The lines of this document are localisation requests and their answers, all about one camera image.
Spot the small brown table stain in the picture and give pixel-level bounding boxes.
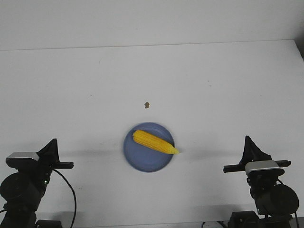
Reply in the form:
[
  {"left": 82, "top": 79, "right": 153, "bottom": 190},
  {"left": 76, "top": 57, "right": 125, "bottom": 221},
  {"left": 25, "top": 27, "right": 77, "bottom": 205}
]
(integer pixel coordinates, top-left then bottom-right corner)
[{"left": 144, "top": 102, "right": 150, "bottom": 109}]

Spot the yellow corn cob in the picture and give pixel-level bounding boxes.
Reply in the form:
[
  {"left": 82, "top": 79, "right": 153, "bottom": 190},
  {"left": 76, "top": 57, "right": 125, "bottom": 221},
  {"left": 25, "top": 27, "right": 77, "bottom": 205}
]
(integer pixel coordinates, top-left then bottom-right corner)
[{"left": 133, "top": 130, "right": 180, "bottom": 155}]

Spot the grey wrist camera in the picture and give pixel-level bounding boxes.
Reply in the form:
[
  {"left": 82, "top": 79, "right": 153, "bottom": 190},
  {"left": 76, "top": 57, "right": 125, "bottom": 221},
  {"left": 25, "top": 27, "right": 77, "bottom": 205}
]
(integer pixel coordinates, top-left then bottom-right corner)
[
  {"left": 245, "top": 160, "right": 283, "bottom": 176},
  {"left": 6, "top": 152, "right": 39, "bottom": 170}
]

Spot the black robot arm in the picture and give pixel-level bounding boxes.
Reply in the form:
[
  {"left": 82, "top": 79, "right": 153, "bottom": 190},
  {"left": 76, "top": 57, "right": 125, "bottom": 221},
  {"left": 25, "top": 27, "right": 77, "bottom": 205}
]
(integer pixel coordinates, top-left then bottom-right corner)
[
  {"left": 223, "top": 135, "right": 299, "bottom": 228},
  {"left": 0, "top": 138, "right": 74, "bottom": 228}
]

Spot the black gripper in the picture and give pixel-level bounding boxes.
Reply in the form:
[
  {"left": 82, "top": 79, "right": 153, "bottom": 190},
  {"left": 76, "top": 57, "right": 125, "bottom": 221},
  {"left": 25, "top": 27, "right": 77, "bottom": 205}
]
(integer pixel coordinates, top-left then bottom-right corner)
[
  {"left": 223, "top": 135, "right": 291, "bottom": 188},
  {"left": 37, "top": 138, "right": 74, "bottom": 183}
]

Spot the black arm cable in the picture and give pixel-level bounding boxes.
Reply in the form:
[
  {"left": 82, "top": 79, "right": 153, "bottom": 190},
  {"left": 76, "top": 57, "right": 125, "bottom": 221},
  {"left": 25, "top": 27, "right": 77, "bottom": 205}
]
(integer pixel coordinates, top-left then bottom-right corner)
[
  {"left": 51, "top": 169, "right": 77, "bottom": 228},
  {"left": 276, "top": 179, "right": 300, "bottom": 228}
]

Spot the blue round plate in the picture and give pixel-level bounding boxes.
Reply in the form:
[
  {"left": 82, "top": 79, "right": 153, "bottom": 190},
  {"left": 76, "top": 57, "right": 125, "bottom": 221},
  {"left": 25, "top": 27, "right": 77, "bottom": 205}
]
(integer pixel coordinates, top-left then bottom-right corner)
[{"left": 123, "top": 122, "right": 174, "bottom": 172}]

